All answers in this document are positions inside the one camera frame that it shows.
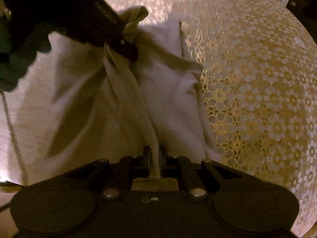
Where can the person's left hand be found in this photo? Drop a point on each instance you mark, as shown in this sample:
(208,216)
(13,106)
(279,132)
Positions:
(19,49)

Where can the gold floral lace tablecloth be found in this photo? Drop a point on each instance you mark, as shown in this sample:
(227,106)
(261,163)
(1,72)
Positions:
(260,91)

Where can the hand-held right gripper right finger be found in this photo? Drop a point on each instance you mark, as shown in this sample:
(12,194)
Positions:
(163,156)

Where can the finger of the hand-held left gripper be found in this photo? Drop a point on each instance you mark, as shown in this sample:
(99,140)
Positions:
(126,52)

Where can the white garment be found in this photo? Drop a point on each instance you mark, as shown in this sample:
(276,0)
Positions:
(161,91)

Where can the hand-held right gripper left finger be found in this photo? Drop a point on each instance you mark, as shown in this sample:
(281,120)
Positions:
(147,155)

